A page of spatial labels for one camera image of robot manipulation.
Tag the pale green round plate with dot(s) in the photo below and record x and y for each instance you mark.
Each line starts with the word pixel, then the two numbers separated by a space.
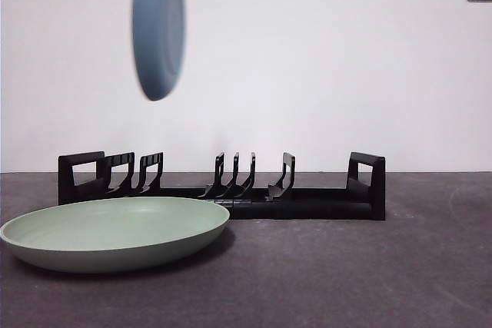
pixel 115 228

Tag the black plastic plate rack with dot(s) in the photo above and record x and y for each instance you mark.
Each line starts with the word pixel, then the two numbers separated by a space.
pixel 307 209

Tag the light blue round plate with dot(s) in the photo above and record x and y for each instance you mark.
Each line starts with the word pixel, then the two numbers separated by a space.
pixel 157 44

